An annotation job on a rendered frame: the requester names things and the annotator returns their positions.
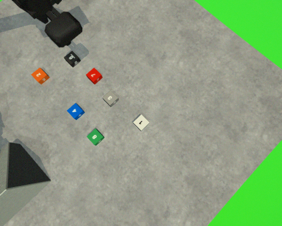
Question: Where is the blue block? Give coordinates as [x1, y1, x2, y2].
[67, 103, 85, 120]

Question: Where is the red block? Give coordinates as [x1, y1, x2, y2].
[86, 68, 103, 84]

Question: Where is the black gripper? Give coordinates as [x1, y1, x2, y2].
[12, 0, 82, 48]

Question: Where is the green block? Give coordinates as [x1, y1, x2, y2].
[87, 129, 105, 145]

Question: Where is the cream block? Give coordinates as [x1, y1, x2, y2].
[133, 115, 149, 131]

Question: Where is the orange block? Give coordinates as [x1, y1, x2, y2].
[31, 68, 49, 84]

